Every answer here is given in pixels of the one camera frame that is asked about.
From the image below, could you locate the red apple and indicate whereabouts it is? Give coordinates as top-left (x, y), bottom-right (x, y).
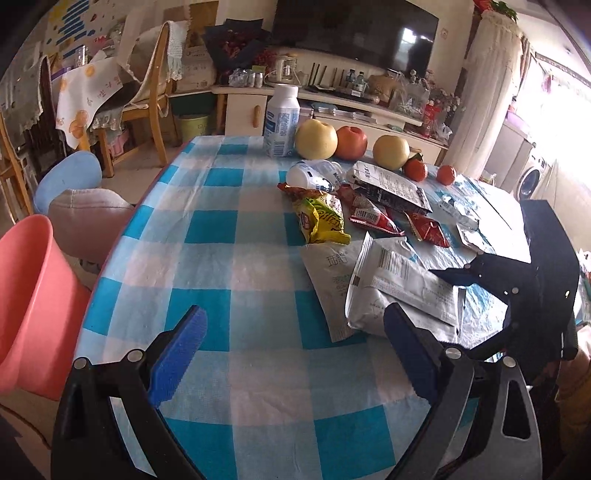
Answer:
top-left (335, 126), bottom-right (369, 160)

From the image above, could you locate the crushed white plastic bottle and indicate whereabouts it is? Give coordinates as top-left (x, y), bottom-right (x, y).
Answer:
top-left (286, 160), bottom-right (345, 193)

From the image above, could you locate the yellow apple left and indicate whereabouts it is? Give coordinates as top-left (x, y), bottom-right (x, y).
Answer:
top-left (294, 119), bottom-right (339, 161)

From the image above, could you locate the colourful wall poster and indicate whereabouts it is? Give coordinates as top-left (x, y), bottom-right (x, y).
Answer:
top-left (44, 0), bottom-right (112, 47)

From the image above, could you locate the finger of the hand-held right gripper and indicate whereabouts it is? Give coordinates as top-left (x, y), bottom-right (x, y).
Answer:
top-left (428, 251), bottom-right (532, 305)
top-left (455, 286), bottom-right (522, 365)

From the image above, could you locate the white washing machine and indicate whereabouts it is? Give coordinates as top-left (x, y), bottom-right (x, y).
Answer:
top-left (515, 143), bottom-right (555, 201)

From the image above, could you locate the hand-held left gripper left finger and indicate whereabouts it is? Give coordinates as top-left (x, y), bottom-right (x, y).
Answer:
top-left (52, 305), bottom-right (208, 480)

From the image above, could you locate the blue checked tablecloth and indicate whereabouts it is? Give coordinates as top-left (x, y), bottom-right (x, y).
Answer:
top-left (74, 135), bottom-right (532, 480)

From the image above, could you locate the chair with grey lace cover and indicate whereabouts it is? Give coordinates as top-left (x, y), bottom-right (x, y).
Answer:
top-left (0, 55), bottom-right (61, 176)

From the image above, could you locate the pink plastic bin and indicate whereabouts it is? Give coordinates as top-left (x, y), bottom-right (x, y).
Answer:
top-left (0, 215), bottom-right (93, 402)

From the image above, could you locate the beige stool cushion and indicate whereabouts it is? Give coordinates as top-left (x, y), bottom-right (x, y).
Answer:
top-left (48, 188), bottom-right (136, 266)

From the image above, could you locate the red wrapper with white label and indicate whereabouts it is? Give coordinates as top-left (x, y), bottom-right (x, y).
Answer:
top-left (339, 185), bottom-right (406, 237)

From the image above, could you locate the orange print table cover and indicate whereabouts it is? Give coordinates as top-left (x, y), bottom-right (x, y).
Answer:
top-left (55, 58), bottom-right (123, 149)

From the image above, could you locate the plain white pouch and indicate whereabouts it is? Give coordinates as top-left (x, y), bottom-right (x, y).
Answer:
top-left (300, 240), bottom-right (370, 343)

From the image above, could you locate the yellow apple right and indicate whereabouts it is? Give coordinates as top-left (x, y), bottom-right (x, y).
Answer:
top-left (373, 135), bottom-right (411, 171)

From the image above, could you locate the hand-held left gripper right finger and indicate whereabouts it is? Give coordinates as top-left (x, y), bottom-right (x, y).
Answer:
top-left (383, 302), bottom-right (543, 480)

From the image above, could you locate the long silver wrapper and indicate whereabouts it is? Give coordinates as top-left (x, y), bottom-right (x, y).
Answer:
top-left (436, 194), bottom-right (481, 232)

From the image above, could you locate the torn silver wrapper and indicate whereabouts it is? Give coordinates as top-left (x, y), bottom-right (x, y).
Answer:
top-left (457, 224), bottom-right (497, 254)

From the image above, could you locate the white lace curtain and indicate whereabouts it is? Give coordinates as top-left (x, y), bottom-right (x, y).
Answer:
top-left (445, 9), bottom-right (525, 178)

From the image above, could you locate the black television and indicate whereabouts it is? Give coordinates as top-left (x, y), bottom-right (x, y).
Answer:
top-left (272, 0), bottom-right (439, 70)

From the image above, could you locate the blue stool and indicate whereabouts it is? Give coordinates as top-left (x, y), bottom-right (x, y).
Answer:
top-left (33, 151), bottom-right (103, 215)

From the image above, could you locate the black and white pouch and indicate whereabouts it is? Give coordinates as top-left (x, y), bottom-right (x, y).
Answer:
top-left (346, 161), bottom-right (433, 214)

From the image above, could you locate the red drink bottle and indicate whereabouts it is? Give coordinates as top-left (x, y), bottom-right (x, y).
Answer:
top-left (422, 99), bottom-right (437, 137)

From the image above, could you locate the dark red snack wrapper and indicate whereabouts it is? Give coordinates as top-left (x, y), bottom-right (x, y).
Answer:
top-left (404, 210), bottom-right (451, 248)

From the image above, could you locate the yellow apple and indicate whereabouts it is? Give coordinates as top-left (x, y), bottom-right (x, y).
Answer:
top-left (373, 135), bottom-right (411, 171)
top-left (294, 119), bottom-right (339, 161)

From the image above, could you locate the dark wrapped flower bouquet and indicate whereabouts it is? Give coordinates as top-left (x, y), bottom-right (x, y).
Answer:
top-left (203, 18), bottom-right (273, 75)

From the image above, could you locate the wooden chair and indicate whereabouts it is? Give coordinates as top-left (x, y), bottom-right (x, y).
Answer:
top-left (117, 21), bottom-right (190, 168)

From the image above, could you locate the white milk bottle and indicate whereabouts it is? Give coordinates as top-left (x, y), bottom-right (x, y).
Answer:
top-left (263, 84), bottom-right (301, 158)

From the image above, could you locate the white pouch with barcode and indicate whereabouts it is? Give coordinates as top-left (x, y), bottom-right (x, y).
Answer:
top-left (345, 231), bottom-right (462, 344)

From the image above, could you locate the cream television cabinet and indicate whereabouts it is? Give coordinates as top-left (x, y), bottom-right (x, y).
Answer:
top-left (212, 46), bottom-right (448, 164)

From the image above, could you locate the tomato with stem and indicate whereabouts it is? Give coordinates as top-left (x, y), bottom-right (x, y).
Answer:
top-left (403, 154), bottom-right (428, 182)

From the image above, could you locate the green waste bin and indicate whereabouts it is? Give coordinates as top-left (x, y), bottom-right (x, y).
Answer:
top-left (178, 114), bottom-right (211, 144)

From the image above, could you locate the yellow snack wrapper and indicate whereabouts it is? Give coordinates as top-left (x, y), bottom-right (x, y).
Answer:
top-left (295, 194), bottom-right (352, 245)

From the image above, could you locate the clear plastic bag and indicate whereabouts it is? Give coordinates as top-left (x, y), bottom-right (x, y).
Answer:
top-left (392, 76), bottom-right (432, 116)

